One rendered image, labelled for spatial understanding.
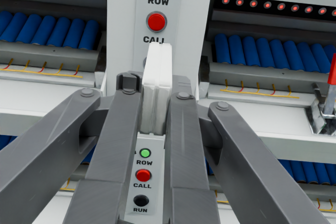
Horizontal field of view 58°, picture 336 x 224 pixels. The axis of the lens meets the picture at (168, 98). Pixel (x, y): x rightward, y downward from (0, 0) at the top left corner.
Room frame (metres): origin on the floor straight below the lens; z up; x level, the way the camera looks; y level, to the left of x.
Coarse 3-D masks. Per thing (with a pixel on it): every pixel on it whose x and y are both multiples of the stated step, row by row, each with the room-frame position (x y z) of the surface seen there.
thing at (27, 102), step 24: (48, 0) 0.45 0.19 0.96; (72, 0) 0.45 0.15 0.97; (96, 0) 0.45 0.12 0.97; (24, 72) 0.34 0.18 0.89; (48, 72) 0.35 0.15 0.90; (72, 72) 0.35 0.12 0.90; (96, 72) 0.32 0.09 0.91; (0, 96) 0.30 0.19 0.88; (24, 96) 0.30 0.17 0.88; (48, 96) 0.31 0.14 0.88; (0, 120) 0.28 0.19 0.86; (24, 120) 0.28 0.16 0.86
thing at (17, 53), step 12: (0, 48) 0.34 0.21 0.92; (12, 48) 0.35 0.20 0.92; (24, 48) 0.35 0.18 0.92; (36, 48) 0.35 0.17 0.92; (48, 48) 0.36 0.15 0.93; (60, 48) 0.36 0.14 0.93; (72, 48) 0.36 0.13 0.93; (0, 60) 0.35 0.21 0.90; (12, 60) 0.34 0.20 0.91; (24, 60) 0.35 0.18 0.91; (36, 60) 0.35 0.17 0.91; (48, 60) 0.35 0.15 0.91; (60, 60) 0.35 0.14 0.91; (72, 60) 0.35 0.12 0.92; (84, 60) 0.35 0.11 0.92; (96, 60) 0.35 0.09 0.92; (36, 72) 0.33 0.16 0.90
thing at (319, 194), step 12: (204, 156) 0.41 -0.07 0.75; (288, 168) 0.41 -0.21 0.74; (300, 168) 0.41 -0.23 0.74; (312, 168) 0.41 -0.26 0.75; (324, 168) 0.41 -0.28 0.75; (216, 180) 0.36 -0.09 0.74; (300, 180) 0.39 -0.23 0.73; (312, 180) 0.39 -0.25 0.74; (324, 180) 0.39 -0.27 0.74; (216, 192) 0.36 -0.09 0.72; (312, 192) 0.37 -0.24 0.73; (324, 192) 0.37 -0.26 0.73; (228, 204) 0.35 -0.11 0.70; (324, 204) 0.37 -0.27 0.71; (228, 216) 0.33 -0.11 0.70
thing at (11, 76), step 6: (0, 72) 0.33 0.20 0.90; (0, 78) 0.33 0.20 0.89; (6, 78) 0.33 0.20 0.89; (12, 78) 0.33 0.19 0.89; (18, 78) 0.33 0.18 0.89; (24, 78) 0.33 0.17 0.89; (30, 78) 0.33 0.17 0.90; (36, 78) 0.33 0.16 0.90; (42, 78) 0.33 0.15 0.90; (48, 78) 0.33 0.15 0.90; (54, 78) 0.33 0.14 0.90; (60, 78) 0.33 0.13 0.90; (66, 78) 0.33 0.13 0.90; (66, 84) 0.33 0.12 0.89; (72, 84) 0.33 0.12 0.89; (78, 84) 0.33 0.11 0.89; (84, 84) 0.33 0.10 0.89; (90, 84) 0.33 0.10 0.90
